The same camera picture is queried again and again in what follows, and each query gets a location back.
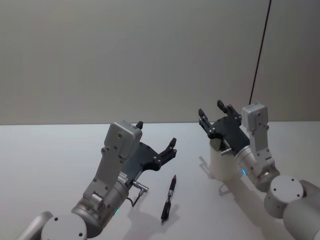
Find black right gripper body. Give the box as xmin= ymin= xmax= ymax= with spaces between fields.
xmin=208 ymin=115 xmax=251 ymax=154

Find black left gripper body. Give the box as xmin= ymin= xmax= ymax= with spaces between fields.
xmin=119 ymin=141 xmax=161 ymax=186

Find white cylindrical cup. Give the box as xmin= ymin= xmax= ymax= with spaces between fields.
xmin=209 ymin=138 xmax=242 ymax=182

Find black pen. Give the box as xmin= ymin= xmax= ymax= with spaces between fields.
xmin=160 ymin=174 xmax=178 ymax=222

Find white table cloth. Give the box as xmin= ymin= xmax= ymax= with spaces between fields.
xmin=0 ymin=120 xmax=320 ymax=240

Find dark cable with silver plug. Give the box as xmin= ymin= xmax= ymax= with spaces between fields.
xmin=125 ymin=180 xmax=149 ymax=208

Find thin dark wall cable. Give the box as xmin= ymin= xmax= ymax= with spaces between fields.
xmin=249 ymin=0 xmax=273 ymax=104

